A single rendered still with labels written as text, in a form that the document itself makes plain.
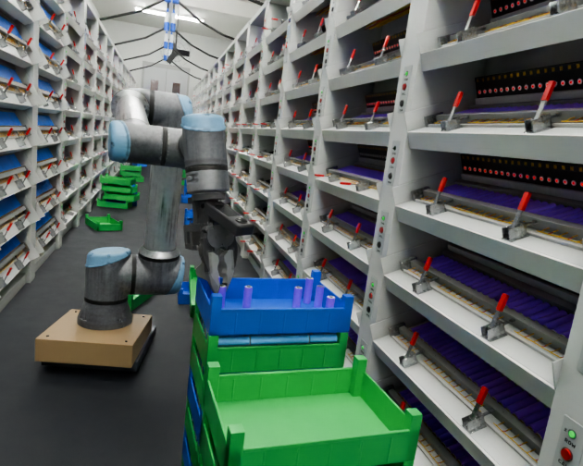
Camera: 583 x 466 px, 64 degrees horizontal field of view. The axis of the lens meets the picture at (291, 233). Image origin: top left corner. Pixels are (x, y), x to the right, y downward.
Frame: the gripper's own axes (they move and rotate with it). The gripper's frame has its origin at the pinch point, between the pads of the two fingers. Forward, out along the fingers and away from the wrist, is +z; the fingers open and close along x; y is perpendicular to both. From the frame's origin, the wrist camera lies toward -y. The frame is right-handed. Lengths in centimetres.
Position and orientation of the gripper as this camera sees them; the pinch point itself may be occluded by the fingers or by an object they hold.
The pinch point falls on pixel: (222, 287)
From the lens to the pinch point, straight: 100.6
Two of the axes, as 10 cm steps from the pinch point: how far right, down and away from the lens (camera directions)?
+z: 0.7, 10.0, 0.2
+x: -6.6, 0.7, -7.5
